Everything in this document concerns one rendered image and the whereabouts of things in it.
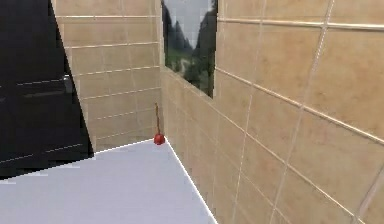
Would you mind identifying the window with mountain view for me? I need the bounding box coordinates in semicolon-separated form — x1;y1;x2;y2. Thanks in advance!
161;0;219;100

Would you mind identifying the black cabinet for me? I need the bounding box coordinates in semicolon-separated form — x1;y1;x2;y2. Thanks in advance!
0;0;95;181

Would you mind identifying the red plunger with wooden handle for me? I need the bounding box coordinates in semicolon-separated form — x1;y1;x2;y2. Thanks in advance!
153;102;167;146

